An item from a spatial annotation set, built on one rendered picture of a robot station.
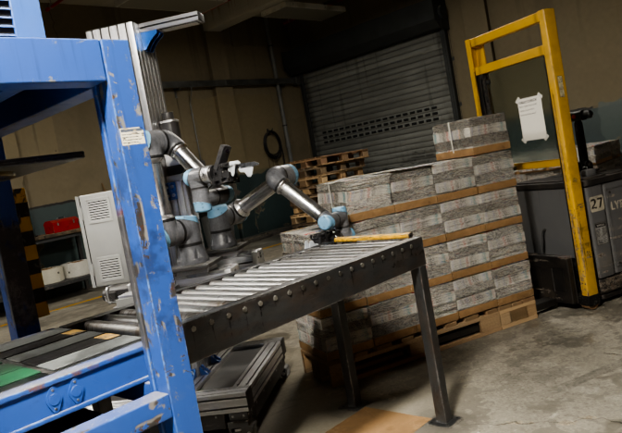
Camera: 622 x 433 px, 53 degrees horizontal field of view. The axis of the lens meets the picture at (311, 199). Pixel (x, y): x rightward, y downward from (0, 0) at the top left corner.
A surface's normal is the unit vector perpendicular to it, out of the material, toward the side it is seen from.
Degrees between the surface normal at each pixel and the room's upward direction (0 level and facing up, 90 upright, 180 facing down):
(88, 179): 90
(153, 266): 90
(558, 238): 90
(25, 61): 90
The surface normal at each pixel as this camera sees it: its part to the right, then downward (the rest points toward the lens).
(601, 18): -0.68, 0.16
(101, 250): -0.16, 0.08
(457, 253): 0.40, -0.03
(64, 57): 0.72, -0.09
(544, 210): -0.90, 0.18
